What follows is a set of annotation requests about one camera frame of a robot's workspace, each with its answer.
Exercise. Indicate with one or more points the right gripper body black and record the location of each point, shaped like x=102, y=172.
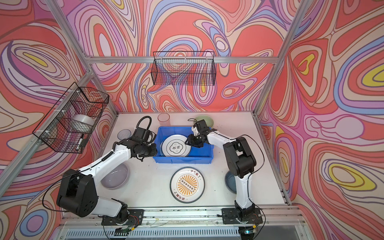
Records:
x=195, y=141

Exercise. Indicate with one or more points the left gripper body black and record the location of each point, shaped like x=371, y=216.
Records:
x=148, y=150

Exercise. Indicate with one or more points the white plate with flower emblem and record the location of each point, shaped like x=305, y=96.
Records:
x=175, y=146

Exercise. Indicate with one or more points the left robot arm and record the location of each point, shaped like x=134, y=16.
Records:
x=78, y=189

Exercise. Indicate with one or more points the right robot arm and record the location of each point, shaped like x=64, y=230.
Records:
x=240, y=160

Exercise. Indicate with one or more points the blue plastic bin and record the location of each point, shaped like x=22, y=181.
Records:
x=202, y=155

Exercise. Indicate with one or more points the light green bowl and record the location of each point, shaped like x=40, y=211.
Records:
x=209, y=121

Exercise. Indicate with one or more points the blue-grey translucent cup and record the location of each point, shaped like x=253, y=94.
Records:
x=124, y=134

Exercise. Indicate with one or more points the grey lilac bowl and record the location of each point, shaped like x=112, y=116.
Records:
x=116, y=178

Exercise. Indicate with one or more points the pink translucent cup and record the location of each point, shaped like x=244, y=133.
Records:
x=164, y=120

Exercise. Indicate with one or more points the white plate with orange sunburst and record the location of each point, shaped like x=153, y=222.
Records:
x=187, y=185

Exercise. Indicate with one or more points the dark blue bowl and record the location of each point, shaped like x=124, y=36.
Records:
x=230, y=182

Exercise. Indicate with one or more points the black marker pen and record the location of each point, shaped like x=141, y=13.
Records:
x=80, y=142

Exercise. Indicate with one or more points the white tape roll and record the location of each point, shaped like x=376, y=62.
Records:
x=82, y=123

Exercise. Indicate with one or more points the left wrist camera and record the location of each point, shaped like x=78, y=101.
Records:
x=141, y=134

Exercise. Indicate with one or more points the black wire basket on back wall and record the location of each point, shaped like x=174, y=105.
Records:
x=184, y=68

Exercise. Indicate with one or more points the black wire basket on wall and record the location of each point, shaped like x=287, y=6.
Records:
x=184, y=68
x=57, y=133

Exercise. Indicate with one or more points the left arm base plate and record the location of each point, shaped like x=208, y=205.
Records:
x=132, y=218

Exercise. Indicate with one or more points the aluminium front rail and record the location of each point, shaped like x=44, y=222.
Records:
x=273, y=215

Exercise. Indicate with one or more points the black wire basket on left wall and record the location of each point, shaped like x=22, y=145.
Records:
x=57, y=133

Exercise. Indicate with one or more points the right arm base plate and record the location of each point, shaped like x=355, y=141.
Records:
x=231, y=216

